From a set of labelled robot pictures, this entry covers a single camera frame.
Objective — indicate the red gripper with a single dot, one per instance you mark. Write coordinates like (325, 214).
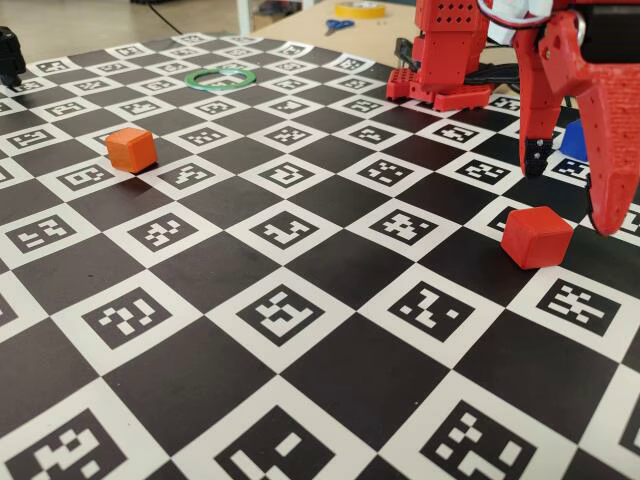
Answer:
(595, 95)

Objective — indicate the blue cube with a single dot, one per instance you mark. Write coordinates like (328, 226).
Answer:
(572, 142)

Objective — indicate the red cube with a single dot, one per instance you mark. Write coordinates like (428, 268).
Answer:
(537, 240)

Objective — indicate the orange cube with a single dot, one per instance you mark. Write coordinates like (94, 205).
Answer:
(131, 150)

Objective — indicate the red 3D-printed robot arm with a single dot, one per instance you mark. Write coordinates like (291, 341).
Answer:
(445, 45)

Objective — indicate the yellow tape roll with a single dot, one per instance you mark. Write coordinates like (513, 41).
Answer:
(360, 15)

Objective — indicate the white table leg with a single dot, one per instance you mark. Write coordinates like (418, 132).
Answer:
(243, 15)

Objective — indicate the black plastic device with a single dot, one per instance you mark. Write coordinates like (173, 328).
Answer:
(10, 55)

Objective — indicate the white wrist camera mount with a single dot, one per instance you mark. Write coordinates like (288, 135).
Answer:
(502, 31)

